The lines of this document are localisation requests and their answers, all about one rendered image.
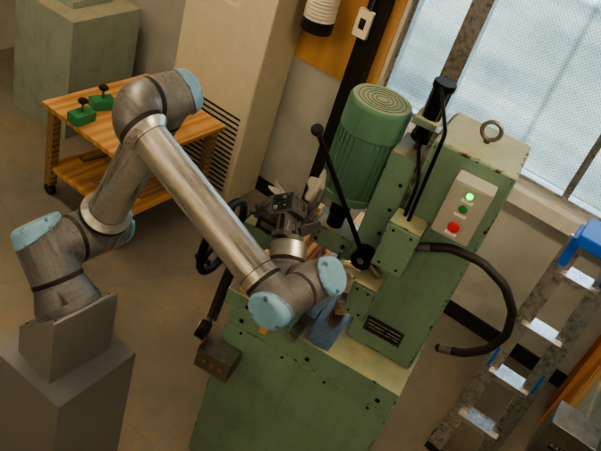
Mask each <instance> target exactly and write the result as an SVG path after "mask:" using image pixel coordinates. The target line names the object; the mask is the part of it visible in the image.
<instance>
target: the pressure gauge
mask: <svg viewBox="0 0 601 451"><path fill-rule="evenodd" d="M211 328H212V323H211V322H209V321H207V320H206V319H203V320H202V321H200V323H199V324H198V325H197V327H196V328H195V331H194V336H196V337H197V338H199V339H201V340H202V343H203V342H206V341H207V339H208V333H209V332H210V330H211Z"/></svg>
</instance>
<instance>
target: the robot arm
mask: <svg viewBox="0 0 601 451"><path fill-rule="evenodd" d="M202 106H203V93H202V88H201V87H200V84H199V81H198V80H197V78H196V77H195V76H194V75H193V74H192V73H191V72H190V71H188V70H186V69H183V68H179V69H170V70H169V71H165V72H158V73H154V74H150V75H146V76H142V77H137V78H134V79H131V80H130V81H127V82H126V83H125V84H124V85H123V86H122V87H121V88H120V90H119V91H118V93H117V94H116V96H115V99H114V104H113V108H112V124H113V127H114V133H115V135H116V137H117V139H118V140H119V141H120V144H119V146H118V148H117V150H116V151H115V153H114V155H113V157H112V159H111V161H110V163H109V165H108V167H107V169H106V171H105V173H104V175H103V177H102V179H101V181H100V183H99V185H98V187H97V188H96V190H95V191H94V192H92V193H90V194H88V195H87V196H86V197H85V198H84V199H83V201H82V203H81V204H80V207H79V208H78V209H77V210H75V211H73V212H71V213H69V214H66V215H64V216H62V215H61V213H60V212H59V211H55V212H52V213H49V214H47V215H45V216H43V217H39V218H37V219H35V220H33V221H30V222H29V223H27V224H25V225H22V226H20V227H18V228H16V229H15V230H13V231H12V233H11V240H12V243H13V249H14V250H15V252H16V255H17V257H18V259H19V262H20V263H21V267H22V269H23V271H24V274H25V276H26V278H27V280H28V282H29V284H30V288H31V291H32V292H33V295H34V316H35V319H36V321H37V323H41V322H46V321H49V320H53V319H58V318H61V317H63V316H65V315H68V314H70V313H73V312H75V311H78V310H80V309H82V308H84V307H86V306H88V305H90V304H91V303H93V302H95V301H97V300H98V299H99V298H100V297H101V296H102V295H101V293H100V291H99V289H98V288H97V287H96V286H95V285H94V283H93V282H92V281H91V280H90V279H89V278H88V277H87V276H86V275H85V273H84V270H83V268H82V265H81V263H83V262H85V261H87V260H91V259H93V258H95V257H97V256H99V255H101V254H104V253H106V252H108V251H111V250H113V249H115V248H118V247H121V246H123V245H124V244H126V243H127V242H128V241H129V240H130V239H131V238H132V237H133V235H134V232H135V220H134V219H132V217H133V214H132V212H131V207H132V206H133V204H134V202H135V200H136V199H137V198H138V196H139V195H140V192H141V191H142V189H143V187H144V186H145V184H146V182H147V181H148V179H149V177H150V176H151V174H152V173H153V174H154V175H155V177H156V178H157V179H158V181H159V182H160V183H161V184H162V185H163V186H164V187H165V189H166V190H167V192H168V193H169V194H170V195H171V197H172V198H173V199H174V201H175V202H176V203H177V205H178V206H179V207H180V208H181V210H182V211H183V213H184V214H185V215H186V216H187V218H188V219H189V220H190V221H191V222H192V224H193V225H194V226H195V227H196V228H197V230H198V231H199V233H200V234H201V235H202V236H203V238H204V239H205V240H206V241H207V243H208V244H209V246H210V247H211V248H212V249H213V251H214V252H215V253H216V255H217V256H218V257H219V259H220V260H221V261H222V262H223V263H224V264H225V266H226V267H227V268H228V269H229V271H230V272H231V273H232V275H233V276H234V277H235V279H236V280H237V281H238V282H239V284H240V285H241V287H242V288H243V289H244V291H245V294H247V295H248V296H249V298H250V299H249V303H248V308H249V312H250V315H251V317H252V318H253V319H254V321H255V322H256V323H257V324H258V325H259V326H261V327H262V328H264V329H266V330H270V331H276V330H279V329H281V328H283V327H286V326H288V325H290V324H291V323H292V322H293V321H294V320H295V319H297V318H298V317H299V316H300V315H302V314H303V313H305V312H306V311H308V310H310V309H312V308H313V307H315V306H316V305H317V304H319V303H320V302H322V301H324V299H326V298H328V297H335V296H337V295H339V294H341V293H342V292H343V291H344V289H345V287H346V282H347V278H346V273H345V270H344V267H343V264H342V263H341V262H340V261H339V260H338V259H337V258H335V257H333V256H326V257H325V256H322V257H320V258H319V259H315V260H310V261H306V257H307V249H308V248H307V245H306V244H305V243H304V239H303V237H304V236H307V235H309V234H314V233H316V232H318V231H320V230H322V226H321V222H320V221H316V222H315V221H312V220H310V221H308V220H309V219H310V218H311V217H312V214H313V213H314V212H315V211H316V210H317V208H318V206H319V204H320V202H321V200H322V197H323V193H324V188H325V184H326V170H325V169H323V171H322V172H321V174H320V175H319V178H316V177H313V176H311V177H310V178H309V179H308V180H307V185H308V190H307V192H306V194H305V197H304V198H305V200H308V203H307V204H308V205H307V204H306V202H305V201H304V200H302V199H301V198H300V195H299V193H297V192H296V191H293V192H292V191H289V192H285V191H284V190H283V186H282V185H281V183H280V182H279V181H278V179H275V187H273V186H270V185H268V188H269V190H270V191H271V192H272V193H273V194H274V196H273V195H271V200H270V207H269V215H270V216H272V217H274V218H275V219H276V220H277V222H276V229H275V230H272V236H274V238H275V239H274V240H273V241H272V242H271V244H270V252H269V256H268V255H267V254H266V252H265V251H264V250H263V249H262V247H261V246H260V245H259V244H258V242H257V241H256V240H255V238H254V237H253V236H252V235H251V233H250V232H249V231H248V229H247V228H246V227H245V226H244V224H243V223H242V222H241V220H240V219H239V218H237V216H236V215H235V214H234V213H233V211H232V210H231V209H230V207H229V206H228V205H227V204H226V202H225V201H224V200H223V198H222V197H221V196H220V195H219V193H218V192H217V191H216V189H215V188H214V187H213V186H212V184H211V183H210V182H209V181H208V179H207V178H206V177H205V176H204V175H203V174H202V173H201V171H200V170H199V169H198V167H197V166H196V165H195V164H194V162H193V161H192V160H191V159H190V157H189V156H188V155H187V153H186V152H185V151H184V150H183V148H182V147H181V146H180V144H179V143H178V142H177V141H176V139H175V138H174V135H175V134H176V132H177V131H178V130H179V129H180V128H181V126H182V124H183V122H184V120H185V119H186V117H187V116H189V115H195V114H196V113H197V112H199V110H200V109H201V108H202ZM272 201H273V202H272ZM271 208H272V209H271Z"/></svg>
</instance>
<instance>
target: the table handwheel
mask: <svg viewBox="0 0 601 451"><path fill-rule="evenodd" d="M227 205H228V206H229V207H230V209H231V210H232V211H233V213H234V211H235V209H236V207H238V206H239V207H240V213H239V217H238V218H239V219H240V220H241V222H242V223H243V224H244V221H245V220H246V217H247V213H248V205H247V202H246V200H245V199H243V198H235V199H233V200H231V201H229V202H228V203H227ZM208 246H209V244H208V243H207V241H206V240H205V239H204V238H203V239H202V241H201V243H200V246H199V250H198V253H197V257H196V269H197V271H198V272H199V273H200V274H201V275H208V274H210V273H212V272H213V271H215V270H216V269H217V268H218V267H219V266H220V265H221V264H222V263H223V262H222V261H221V260H220V259H219V257H218V256H217V257H216V258H215V260H214V261H212V262H211V263H210V264H209V265H207V266H206V267H205V265H204V262H205V261H206V260H207V258H208V257H209V256H210V255H211V253H212V252H213V249H212V248H211V247H210V248H209V250H207V249H208Z"/></svg>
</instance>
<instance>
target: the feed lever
mask: <svg viewBox="0 0 601 451"><path fill-rule="evenodd" d="M310 131H311V133H312V135H313V136H315V137H317V139H318V142H319V144H320V147H321V149H322V152H323V154H324V157H325V160H326V163H327V166H328V169H329V172H330V174H331V176H332V179H333V182H334V186H335V189H336V191H337V193H338V196H339V199H340V202H341V203H342V206H343V210H344V213H345V216H346V218H347V220H348V223H349V226H350V229H351V232H352V235H353V238H354V240H355V242H356V245H357V248H356V250H355V251H354V252H353V254H352V255H351V264H352V265H353V266H354V267H355V268H357V269H359V270H366V269H368V268H369V269H370V270H371V272H372V273H373V274H374V275H375V277H376V278H378V279H380V278H381V277H382V275H381V274H380V272H379V271H378V270H377V269H376V267H375V266H374V265H373V264H372V263H371V260H372V259H373V256H374V254H375V252H376V251H375V249H374V248H373V247H372V246H370V245H368V244H365V243H363V244H361V242H360V238H359V236H358V233H357V230H356V227H355V225H354V223H353V220H352V217H351V213H350V211H349V208H348V206H347V203H346V200H345V198H344V196H343V191H342V188H341V185H340V184H339V181H338V178H337V175H336V173H335V170H334V166H333V164H332V161H331V158H330V156H329V154H328V151H327V148H326V144H325V142H324V139H323V136H322V134H323V133H324V127H323V125H322V124H320V123H315V124H313V125H312V126H311V129H310Z"/></svg>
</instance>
